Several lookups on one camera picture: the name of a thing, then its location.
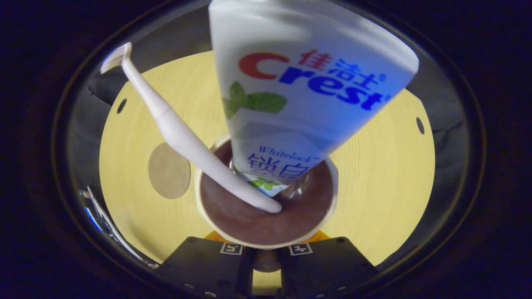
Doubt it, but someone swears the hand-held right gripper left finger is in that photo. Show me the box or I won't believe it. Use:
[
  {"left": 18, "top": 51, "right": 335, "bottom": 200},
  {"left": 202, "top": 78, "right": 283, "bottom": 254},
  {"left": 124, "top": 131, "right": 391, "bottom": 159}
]
[{"left": 154, "top": 230, "right": 255, "bottom": 299}]

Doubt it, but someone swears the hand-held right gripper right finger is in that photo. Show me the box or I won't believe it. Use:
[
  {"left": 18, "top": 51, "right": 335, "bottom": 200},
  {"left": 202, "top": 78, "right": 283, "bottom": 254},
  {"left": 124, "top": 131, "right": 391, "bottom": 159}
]
[{"left": 278, "top": 230, "right": 379, "bottom": 299}]

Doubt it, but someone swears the cream cup with brown inside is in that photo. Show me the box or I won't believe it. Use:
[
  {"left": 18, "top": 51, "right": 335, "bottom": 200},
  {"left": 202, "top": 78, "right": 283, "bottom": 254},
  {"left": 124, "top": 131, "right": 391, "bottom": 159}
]
[{"left": 195, "top": 134, "right": 338, "bottom": 273}]

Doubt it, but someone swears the round beige coaster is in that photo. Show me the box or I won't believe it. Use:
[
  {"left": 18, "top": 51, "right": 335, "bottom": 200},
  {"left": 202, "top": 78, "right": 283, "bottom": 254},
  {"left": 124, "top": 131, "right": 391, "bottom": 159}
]
[{"left": 148, "top": 142, "right": 192, "bottom": 200}]

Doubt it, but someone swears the white toothbrush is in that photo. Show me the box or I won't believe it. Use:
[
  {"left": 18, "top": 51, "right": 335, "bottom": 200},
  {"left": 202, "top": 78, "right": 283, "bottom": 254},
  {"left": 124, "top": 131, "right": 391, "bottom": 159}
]
[{"left": 100, "top": 42, "right": 283, "bottom": 214}]

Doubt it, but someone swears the white toothpaste tube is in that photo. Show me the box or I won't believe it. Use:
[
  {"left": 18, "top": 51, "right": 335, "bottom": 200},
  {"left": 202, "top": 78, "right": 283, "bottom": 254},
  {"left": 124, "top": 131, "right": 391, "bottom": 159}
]
[{"left": 208, "top": 0, "right": 419, "bottom": 196}]

